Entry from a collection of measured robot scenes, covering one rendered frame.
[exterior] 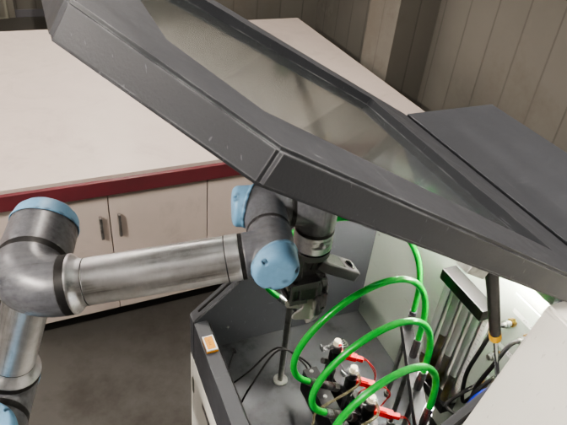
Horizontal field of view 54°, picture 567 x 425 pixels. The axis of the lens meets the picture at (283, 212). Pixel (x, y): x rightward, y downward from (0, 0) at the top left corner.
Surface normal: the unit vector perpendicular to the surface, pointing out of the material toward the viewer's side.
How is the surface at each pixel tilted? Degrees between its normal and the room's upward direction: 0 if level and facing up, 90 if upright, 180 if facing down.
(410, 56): 90
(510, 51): 90
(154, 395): 0
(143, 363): 0
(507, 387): 76
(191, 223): 90
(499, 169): 0
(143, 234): 90
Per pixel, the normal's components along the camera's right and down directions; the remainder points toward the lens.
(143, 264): -0.01, -0.43
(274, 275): 0.14, 0.59
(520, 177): 0.09, -0.81
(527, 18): -0.91, 0.18
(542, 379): -0.88, -0.04
